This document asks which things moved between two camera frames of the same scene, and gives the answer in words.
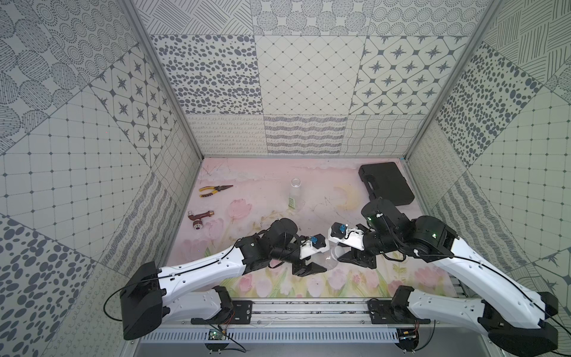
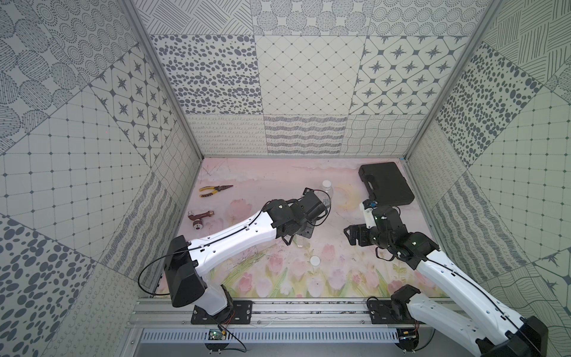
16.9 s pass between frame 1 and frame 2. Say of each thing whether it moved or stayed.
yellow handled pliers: stayed
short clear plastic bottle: moved
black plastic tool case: stayed
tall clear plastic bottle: moved
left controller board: stayed
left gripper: moved
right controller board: stayed
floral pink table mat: stayed
